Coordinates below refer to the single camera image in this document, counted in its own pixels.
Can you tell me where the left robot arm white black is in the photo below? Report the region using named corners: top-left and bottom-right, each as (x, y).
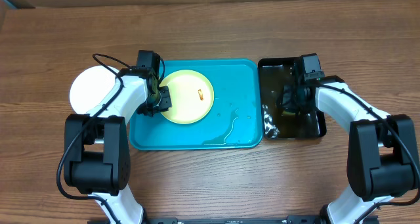
top-left (56, 66), bottom-right (169, 223)

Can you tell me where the teal plastic tray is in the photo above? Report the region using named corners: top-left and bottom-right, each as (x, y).
top-left (129, 58), bottom-right (263, 150)

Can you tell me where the yellow plate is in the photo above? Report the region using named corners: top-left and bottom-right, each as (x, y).
top-left (162, 70), bottom-right (215, 124)

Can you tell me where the white plate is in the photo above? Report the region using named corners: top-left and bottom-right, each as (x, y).
top-left (69, 65), bottom-right (116, 114)

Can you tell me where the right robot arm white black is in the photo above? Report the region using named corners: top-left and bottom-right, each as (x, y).
top-left (278, 65), bottom-right (419, 223)

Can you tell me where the black water tray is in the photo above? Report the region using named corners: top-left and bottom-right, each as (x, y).
top-left (258, 56), bottom-right (327, 139)

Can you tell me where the green yellow sponge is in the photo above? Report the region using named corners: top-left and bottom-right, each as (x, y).
top-left (282, 110), bottom-right (296, 116)

